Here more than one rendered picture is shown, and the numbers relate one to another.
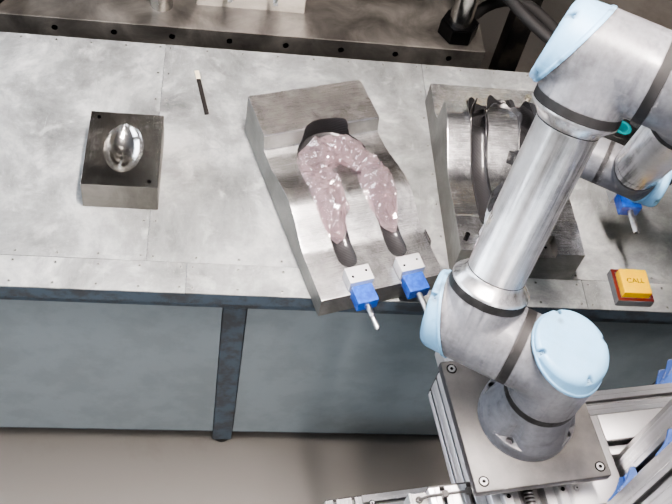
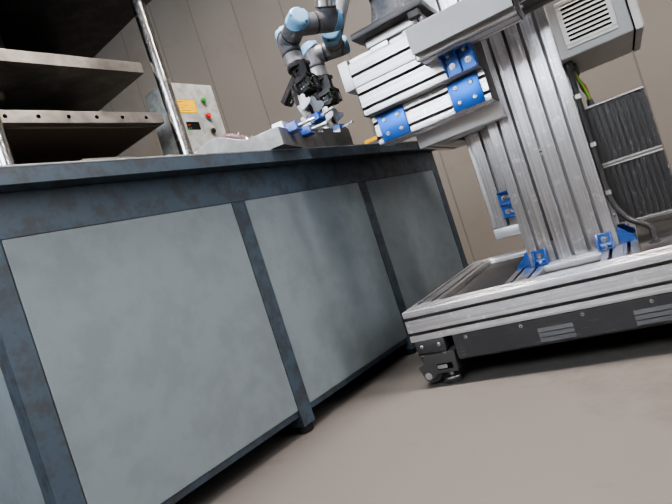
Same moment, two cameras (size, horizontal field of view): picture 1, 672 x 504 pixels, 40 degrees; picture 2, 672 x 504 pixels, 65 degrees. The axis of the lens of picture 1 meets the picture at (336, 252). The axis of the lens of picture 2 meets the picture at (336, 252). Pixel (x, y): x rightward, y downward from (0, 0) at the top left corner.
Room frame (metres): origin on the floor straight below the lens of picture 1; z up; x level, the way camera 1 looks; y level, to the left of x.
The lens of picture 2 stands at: (-0.27, 0.93, 0.47)
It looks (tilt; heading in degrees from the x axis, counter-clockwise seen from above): 0 degrees down; 321
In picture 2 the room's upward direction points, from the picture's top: 18 degrees counter-clockwise
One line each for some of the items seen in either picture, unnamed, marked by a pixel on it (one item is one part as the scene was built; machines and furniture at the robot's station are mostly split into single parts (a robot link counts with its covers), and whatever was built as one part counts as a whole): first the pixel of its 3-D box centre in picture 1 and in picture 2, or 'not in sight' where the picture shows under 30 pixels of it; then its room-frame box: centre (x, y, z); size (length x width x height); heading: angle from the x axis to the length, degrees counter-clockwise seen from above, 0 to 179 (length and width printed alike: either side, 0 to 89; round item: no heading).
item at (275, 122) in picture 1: (340, 190); (230, 158); (1.24, 0.02, 0.85); 0.50 x 0.26 x 0.11; 31
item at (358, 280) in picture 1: (365, 301); (295, 126); (0.99, -0.08, 0.85); 0.13 x 0.05 x 0.05; 31
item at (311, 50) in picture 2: not in sight; (313, 56); (1.34, -0.56, 1.25); 0.09 x 0.08 x 0.11; 45
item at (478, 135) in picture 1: (504, 155); not in sight; (1.39, -0.30, 0.92); 0.35 x 0.16 x 0.09; 14
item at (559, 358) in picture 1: (555, 363); not in sight; (0.72, -0.34, 1.20); 0.13 x 0.12 x 0.14; 75
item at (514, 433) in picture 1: (534, 402); (392, 9); (0.72, -0.35, 1.09); 0.15 x 0.15 x 0.10
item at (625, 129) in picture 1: (619, 132); not in sight; (1.66, -0.59, 0.82); 0.08 x 0.08 x 0.04
